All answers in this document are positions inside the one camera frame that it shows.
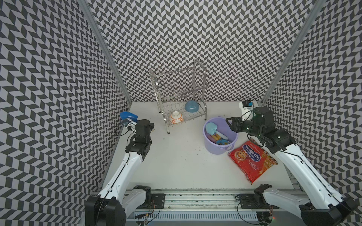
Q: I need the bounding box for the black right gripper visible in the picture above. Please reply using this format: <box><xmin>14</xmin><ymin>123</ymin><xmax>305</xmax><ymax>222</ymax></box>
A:
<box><xmin>225</xmin><ymin>116</ymin><xmax>263</xmax><ymax>138</ymax></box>

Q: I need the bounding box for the dark blue trowel wooden handle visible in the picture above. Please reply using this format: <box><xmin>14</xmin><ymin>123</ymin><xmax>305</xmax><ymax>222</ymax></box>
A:
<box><xmin>120</xmin><ymin>111</ymin><xmax>138</xmax><ymax>122</ymax></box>

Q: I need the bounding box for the purple plastic bucket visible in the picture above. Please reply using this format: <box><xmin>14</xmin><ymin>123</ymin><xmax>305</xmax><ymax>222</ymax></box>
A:
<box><xmin>203</xmin><ymin>117</ymin><xmax>239</xmax><ymax>155</ymax></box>

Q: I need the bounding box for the yellow plastic scoop shovel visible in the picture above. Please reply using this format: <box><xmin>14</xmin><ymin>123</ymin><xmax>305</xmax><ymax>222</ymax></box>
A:
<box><xmin>211</xmin><ymin>133</ymin><xmax>222</xmax><ymax>141</ymax></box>

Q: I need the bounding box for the light teal plastic trowel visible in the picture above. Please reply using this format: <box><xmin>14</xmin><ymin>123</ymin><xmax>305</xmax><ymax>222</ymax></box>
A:
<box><xmin>205</xmin><ymin>122</ymin><xmax>228</xmax><ymax>140</ymax></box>

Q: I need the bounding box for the blue hand rake yellow handle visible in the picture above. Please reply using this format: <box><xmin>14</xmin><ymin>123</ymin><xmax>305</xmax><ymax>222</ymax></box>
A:
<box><xmin>216</xmin><ymin>139</ymin><xmax>230</xmax><ymax>146</ymax></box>

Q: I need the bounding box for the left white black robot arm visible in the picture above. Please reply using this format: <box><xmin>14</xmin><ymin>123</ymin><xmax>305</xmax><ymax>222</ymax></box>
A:
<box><xmin>84</xmin><ymin>119</ymin><xmax>155</xmax><ymax>226</ymax></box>

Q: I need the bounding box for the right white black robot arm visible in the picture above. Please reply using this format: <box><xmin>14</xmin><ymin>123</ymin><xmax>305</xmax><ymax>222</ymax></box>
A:
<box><xmin>225</xmin><ymin>107</ymin><xmax>358</xmax><ymax>226</ymax></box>

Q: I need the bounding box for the white orange patterned bowl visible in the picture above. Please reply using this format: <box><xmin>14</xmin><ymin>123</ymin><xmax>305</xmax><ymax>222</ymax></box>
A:
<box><xmin>169</xmin><ymin>111</ymin><xmax>184</xmax><ymax>124</ymax></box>

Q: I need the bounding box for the red cookie snack bag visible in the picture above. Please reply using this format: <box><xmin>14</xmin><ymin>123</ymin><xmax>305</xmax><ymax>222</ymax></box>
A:
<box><xmin>228</xmin><ymin>141</ymin><xmax>278</xmax><ymax>185</ymax></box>

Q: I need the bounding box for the blue ceramic bowl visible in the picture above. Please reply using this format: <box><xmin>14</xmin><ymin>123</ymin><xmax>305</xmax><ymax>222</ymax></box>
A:
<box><xmin>185</xmin><ymin>100</ymin><xmax>199</xmax><ymax>113</ymax></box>

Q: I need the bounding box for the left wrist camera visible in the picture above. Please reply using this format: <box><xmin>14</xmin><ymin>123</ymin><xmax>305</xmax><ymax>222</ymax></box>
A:
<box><xmin>121</xmin><ymin>118</ymin><xmax>132</xmax><ymax>128</ymax></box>

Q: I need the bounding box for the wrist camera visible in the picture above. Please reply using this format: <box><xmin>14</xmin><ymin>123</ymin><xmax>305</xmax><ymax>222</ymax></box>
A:
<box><xmin>239</xmin><ymin>100</ymin><xmax>254</xmax><ymax>121</ymax></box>
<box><xmin>121</xmin><ymin>118</ymin><xmax>132</xmax><ymax>128</ymax></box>

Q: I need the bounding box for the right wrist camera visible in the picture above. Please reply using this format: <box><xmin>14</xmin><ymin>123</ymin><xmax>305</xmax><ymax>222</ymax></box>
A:
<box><xmin>239</xmin><ymin>100</ymin><xmax>254</xmax><ymax>121</ymax></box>

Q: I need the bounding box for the silver wire dish rack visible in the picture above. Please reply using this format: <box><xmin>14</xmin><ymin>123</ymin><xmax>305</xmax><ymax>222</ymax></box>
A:
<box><xmin>149</xmin><ymin>60</ymin><xmax>208</xmax><ymax>134</ymax></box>

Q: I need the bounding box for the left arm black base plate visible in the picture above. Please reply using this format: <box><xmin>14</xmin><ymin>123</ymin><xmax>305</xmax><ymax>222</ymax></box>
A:
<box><xmin>137</xmin><ymin>193</ymin><xmax>166</xmax><ymax>209</ymax></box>

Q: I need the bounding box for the right aluminium corner post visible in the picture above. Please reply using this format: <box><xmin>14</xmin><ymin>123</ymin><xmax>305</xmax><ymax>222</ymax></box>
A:
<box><xmin>261</xmin><ymin>0</ymin><xmax>326</xmax><ymax>105</ymax></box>

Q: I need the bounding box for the aluminium corner post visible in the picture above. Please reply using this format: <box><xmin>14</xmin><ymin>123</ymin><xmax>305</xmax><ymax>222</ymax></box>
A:
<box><xmin>77</xmin><ymin>0</ymin><xmax>132</xmax><ymax>105</ymax></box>
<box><xmin>261</xmin><ymin>0</ymin><xmax>326</xmax><ymax>105</ymax></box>

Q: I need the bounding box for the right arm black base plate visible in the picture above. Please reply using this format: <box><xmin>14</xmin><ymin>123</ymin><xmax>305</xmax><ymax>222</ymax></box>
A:
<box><xmin>235</xmin><ymin>194</ymin><xmax>279</xmax><ymax>210</ymax></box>

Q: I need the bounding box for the aluminium front rail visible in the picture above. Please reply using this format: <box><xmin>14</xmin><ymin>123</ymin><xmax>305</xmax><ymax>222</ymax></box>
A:
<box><xmin>84</xmin><ymin>189</ymin><xmax>298</xmax><ymax>212</ymax></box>

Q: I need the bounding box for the left aluminium corner post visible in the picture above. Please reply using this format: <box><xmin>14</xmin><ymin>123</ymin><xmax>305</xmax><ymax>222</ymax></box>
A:
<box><xmin>77</xmin><ymin>0</ymin><xmax>132</xmax><ymax>105</ymax></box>

